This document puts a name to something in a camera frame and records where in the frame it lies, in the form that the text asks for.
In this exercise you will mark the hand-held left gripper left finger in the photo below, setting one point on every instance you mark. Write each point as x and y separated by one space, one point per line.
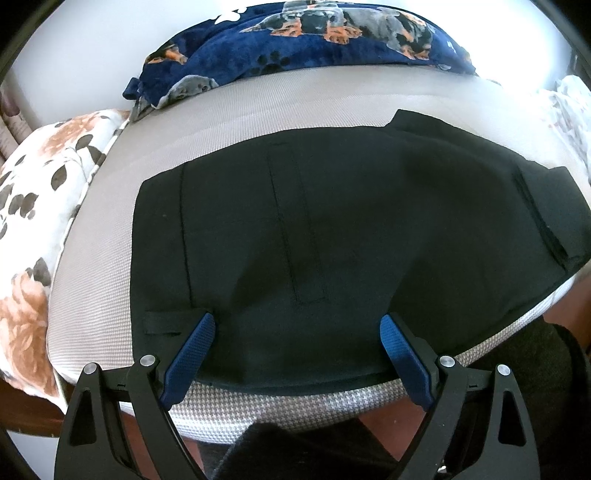
191 355

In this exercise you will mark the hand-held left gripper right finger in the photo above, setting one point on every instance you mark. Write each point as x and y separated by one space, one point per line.
406 360

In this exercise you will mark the black pants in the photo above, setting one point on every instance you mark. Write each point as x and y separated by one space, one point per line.
323 230

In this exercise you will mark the person's legs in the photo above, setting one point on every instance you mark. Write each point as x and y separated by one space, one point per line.
531 369

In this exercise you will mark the white floral pillow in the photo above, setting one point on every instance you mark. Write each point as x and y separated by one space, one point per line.
41 207

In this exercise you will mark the beige floral curtain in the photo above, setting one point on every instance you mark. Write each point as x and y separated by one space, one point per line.
11 124

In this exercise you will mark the white dotted cloth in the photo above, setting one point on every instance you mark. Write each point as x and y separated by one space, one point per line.
572 115

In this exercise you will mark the blue dog print blanket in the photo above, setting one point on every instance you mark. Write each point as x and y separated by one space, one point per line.
231 50

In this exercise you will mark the brown wooden bed frame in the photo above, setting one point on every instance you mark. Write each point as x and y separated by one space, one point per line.
27 415

